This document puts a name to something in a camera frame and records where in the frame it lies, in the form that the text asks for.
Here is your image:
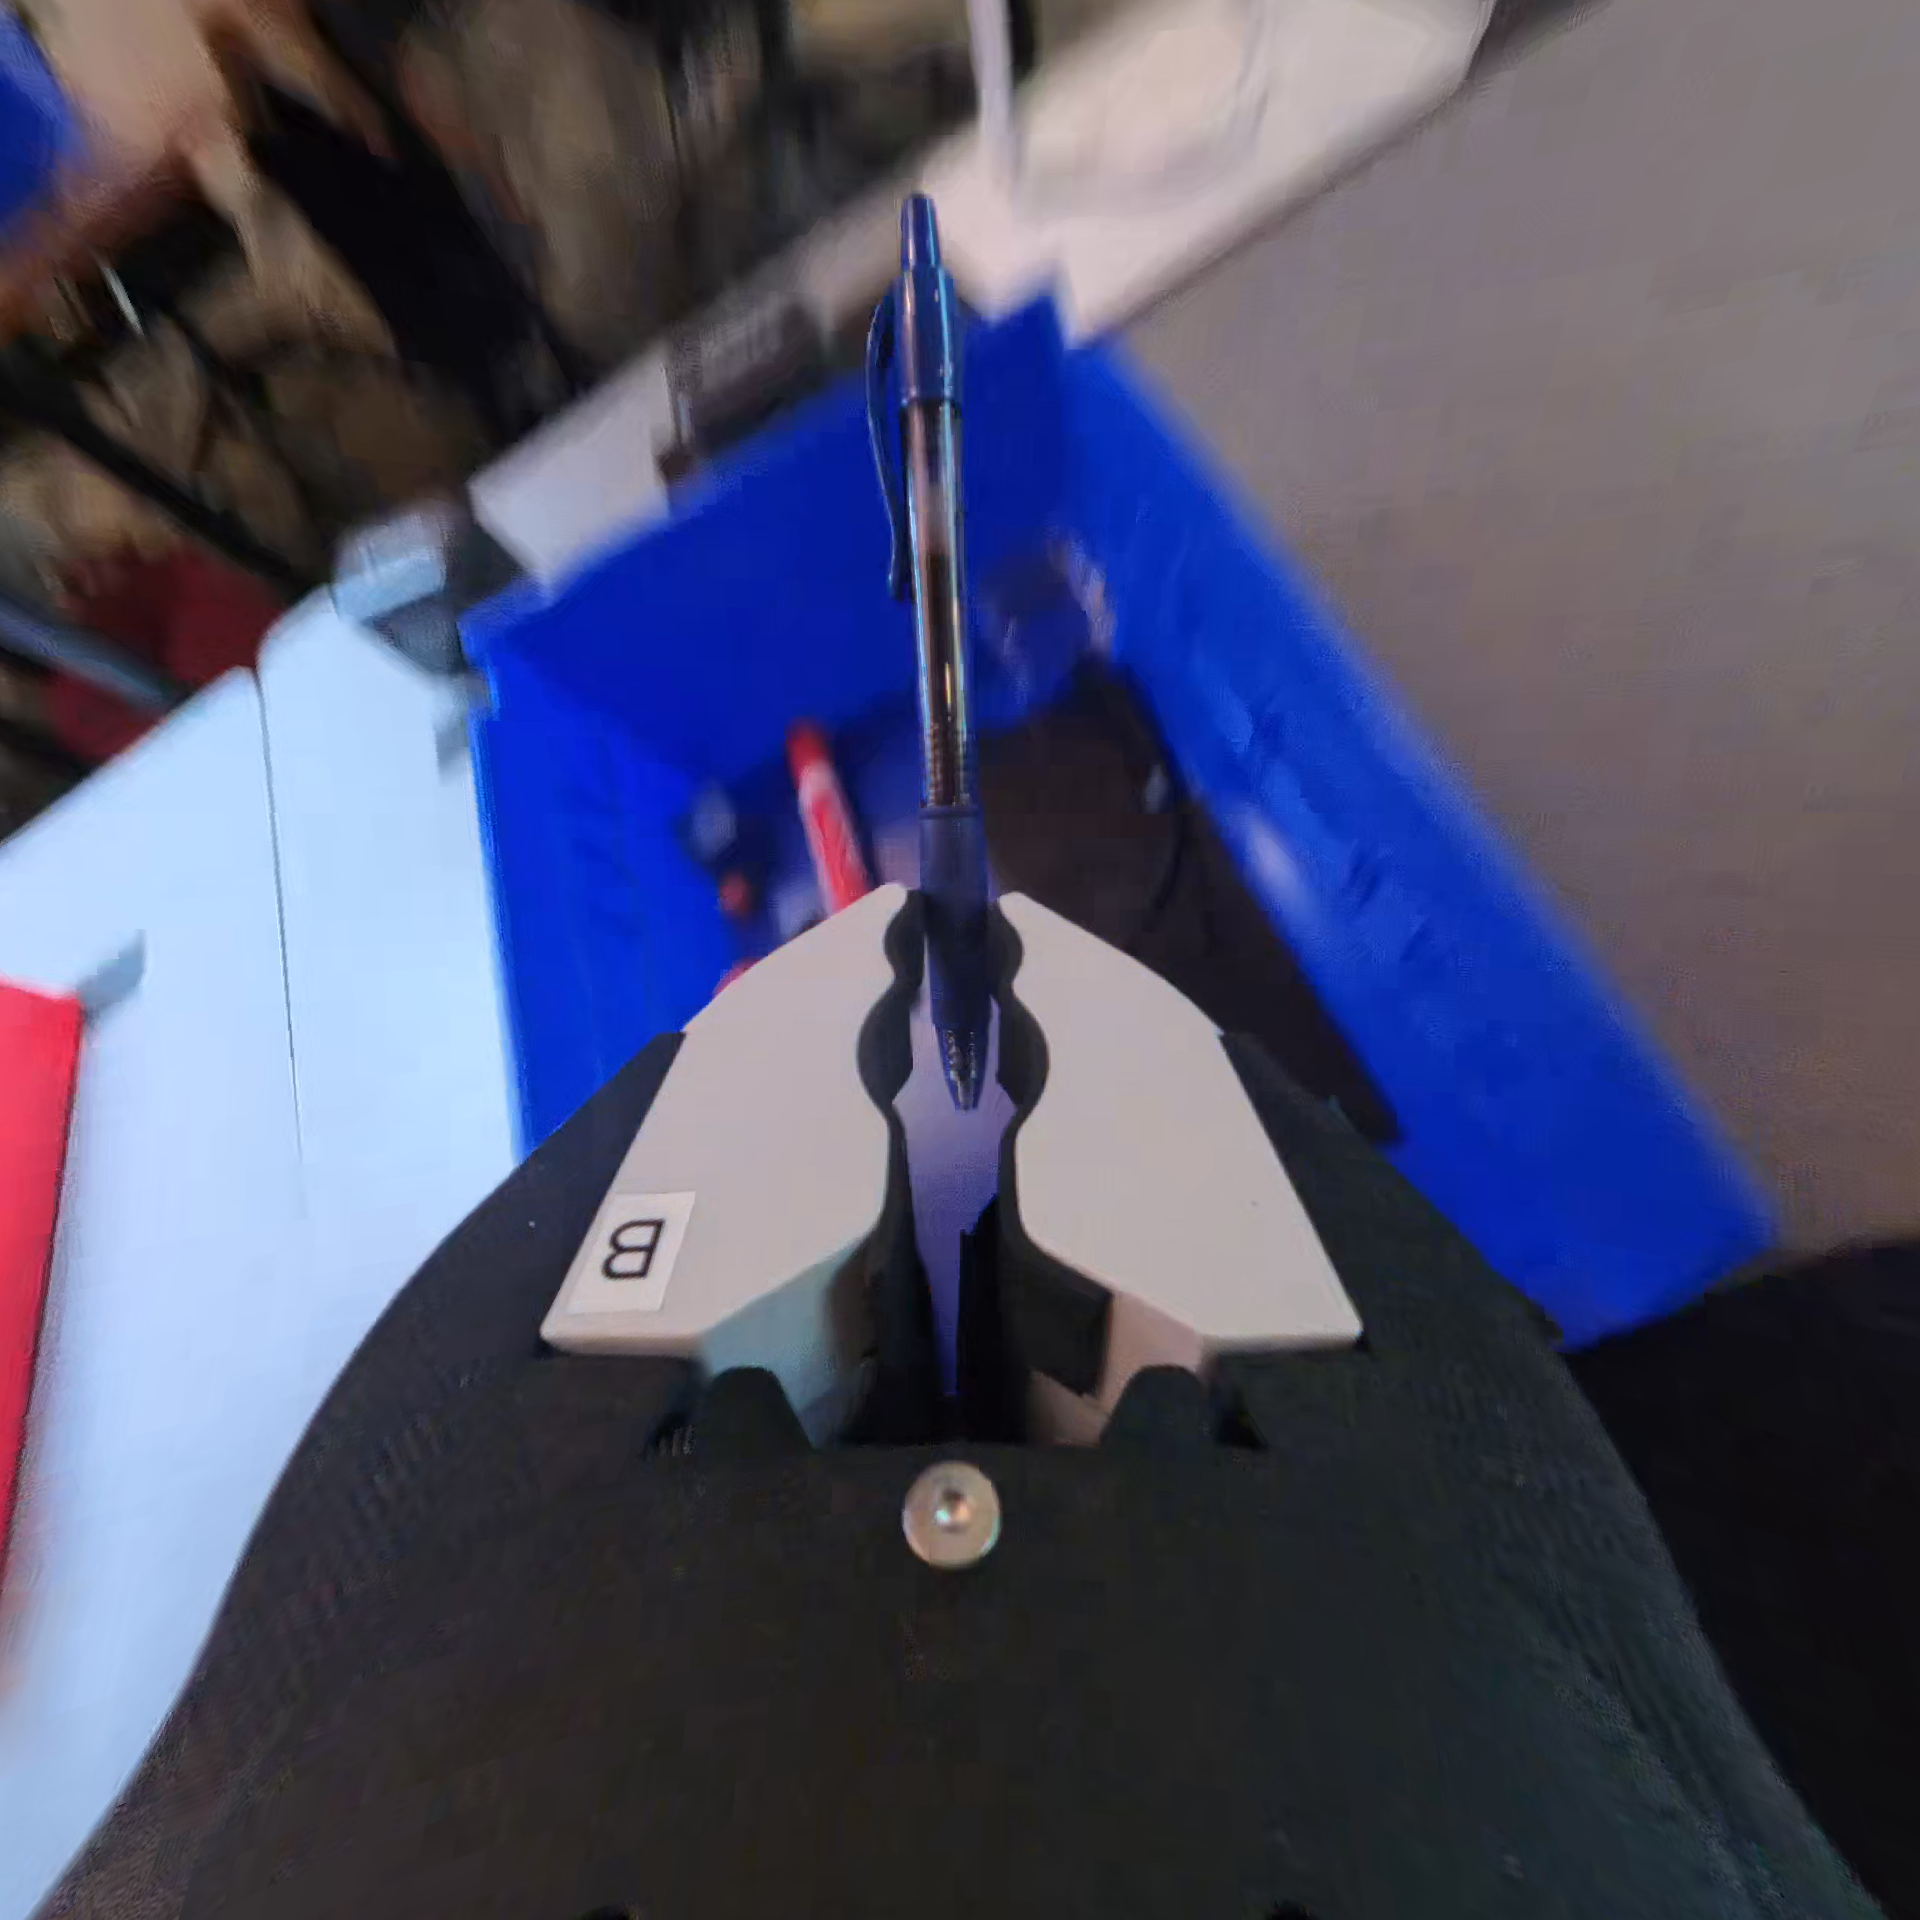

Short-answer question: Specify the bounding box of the red marker pen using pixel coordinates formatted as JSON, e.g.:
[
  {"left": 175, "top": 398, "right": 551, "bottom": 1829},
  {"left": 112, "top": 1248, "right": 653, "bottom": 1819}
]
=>
[{"left": 786, "top": 721, "right": 875, "bottom": 922}]

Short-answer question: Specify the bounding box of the white table black grommet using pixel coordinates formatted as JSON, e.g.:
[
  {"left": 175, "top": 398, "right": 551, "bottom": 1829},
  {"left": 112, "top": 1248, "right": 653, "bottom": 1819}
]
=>
[{"left": 0, "top": 586, "right": 523, "bottom": 1705}]

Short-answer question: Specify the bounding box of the red plastic bin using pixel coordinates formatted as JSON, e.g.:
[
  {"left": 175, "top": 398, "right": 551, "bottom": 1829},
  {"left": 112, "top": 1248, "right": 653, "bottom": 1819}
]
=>
[{"left": 0, "top": 978, "right": 86, "bottom": 1520}]

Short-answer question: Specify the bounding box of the blue ballpoint pen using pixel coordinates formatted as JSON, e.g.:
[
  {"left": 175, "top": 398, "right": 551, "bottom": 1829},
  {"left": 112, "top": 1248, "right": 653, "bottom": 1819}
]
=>
[{"left": 863, "top": 189, "right": 1002, "bottom": 1116}]

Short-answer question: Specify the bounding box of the blue bin white tag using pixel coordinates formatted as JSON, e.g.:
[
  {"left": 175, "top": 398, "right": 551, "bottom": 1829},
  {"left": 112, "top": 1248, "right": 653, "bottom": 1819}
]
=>
[{"left": 455, "top": 298, "right": 1782, "bottom": 1356}]

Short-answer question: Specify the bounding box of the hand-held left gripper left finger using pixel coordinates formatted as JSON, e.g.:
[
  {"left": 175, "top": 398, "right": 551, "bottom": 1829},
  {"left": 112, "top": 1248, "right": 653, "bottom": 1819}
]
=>
[{"left": 539, "top": 882, "right": 962, "bottom": 1445}]

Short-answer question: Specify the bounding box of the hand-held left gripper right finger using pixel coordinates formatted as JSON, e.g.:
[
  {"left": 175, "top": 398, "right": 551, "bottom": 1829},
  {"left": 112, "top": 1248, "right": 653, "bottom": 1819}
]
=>
[{"left": 975, "top": 889, "right": 1367, "bottom": 1445}]

